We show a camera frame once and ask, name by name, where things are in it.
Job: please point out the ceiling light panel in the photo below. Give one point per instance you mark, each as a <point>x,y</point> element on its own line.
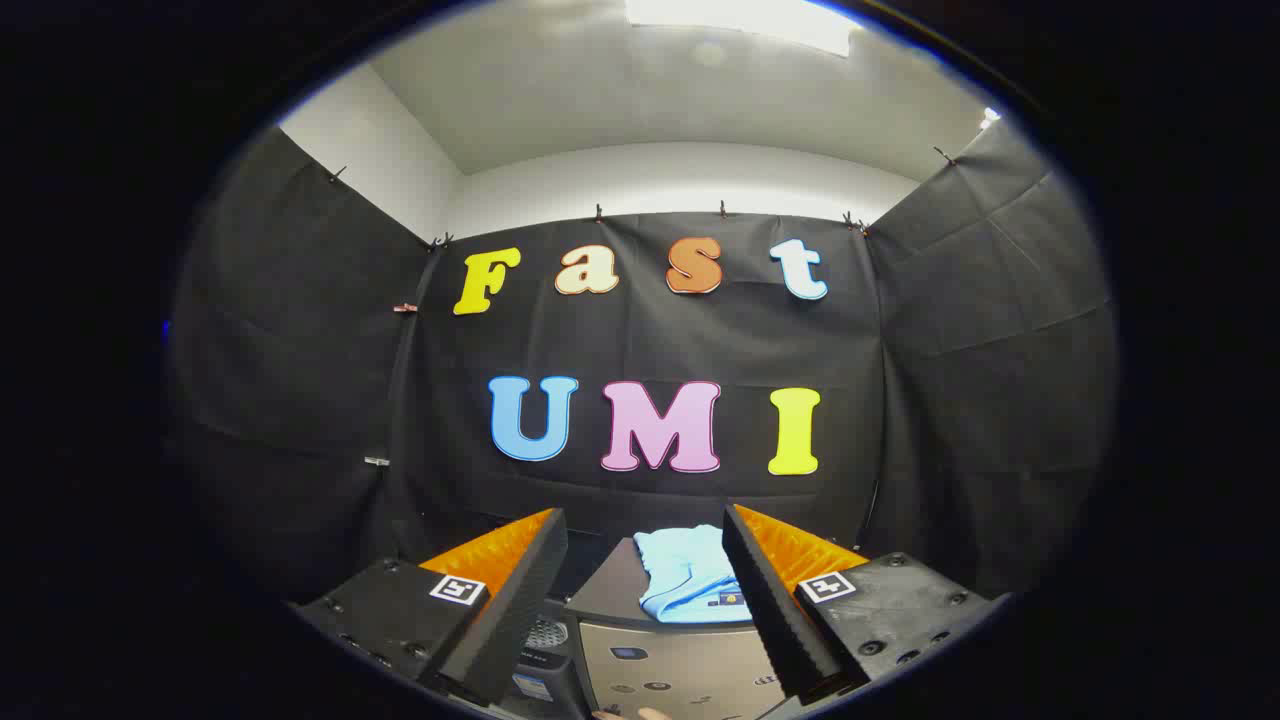
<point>740,18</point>

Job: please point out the grey cabinet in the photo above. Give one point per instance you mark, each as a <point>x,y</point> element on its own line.
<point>660,665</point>

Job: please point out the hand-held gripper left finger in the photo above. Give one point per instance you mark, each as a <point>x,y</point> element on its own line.
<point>520,590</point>

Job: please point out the grey washing machine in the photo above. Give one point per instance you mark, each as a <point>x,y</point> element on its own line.
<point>545,665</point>

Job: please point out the row of black clips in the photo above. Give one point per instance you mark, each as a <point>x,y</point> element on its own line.
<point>722,209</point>

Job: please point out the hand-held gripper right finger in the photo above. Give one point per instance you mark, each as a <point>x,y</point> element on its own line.
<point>765,590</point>

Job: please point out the light blue shirt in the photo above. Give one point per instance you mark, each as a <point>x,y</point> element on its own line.
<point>690,575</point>

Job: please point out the black backdrop cloth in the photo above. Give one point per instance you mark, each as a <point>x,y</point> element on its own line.
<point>650,340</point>

